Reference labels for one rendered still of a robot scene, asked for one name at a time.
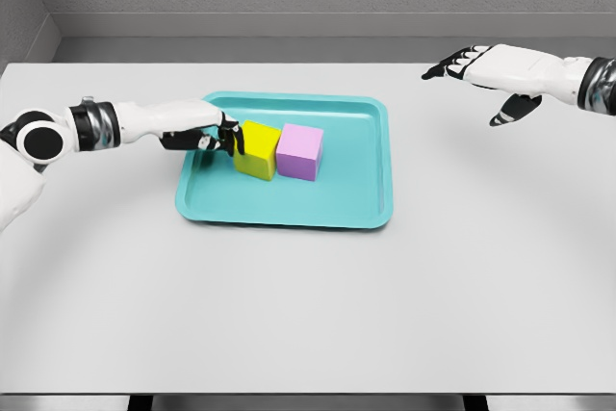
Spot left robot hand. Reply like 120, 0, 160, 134
159, 98, 247, 158

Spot teal tray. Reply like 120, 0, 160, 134
174, 90, 395, 232

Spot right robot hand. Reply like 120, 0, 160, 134
421, 43, 552, 127

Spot pink cube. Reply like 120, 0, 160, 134
275, 122, 325, 182

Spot yellow cube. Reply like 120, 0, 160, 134
233, 119, 283, 182

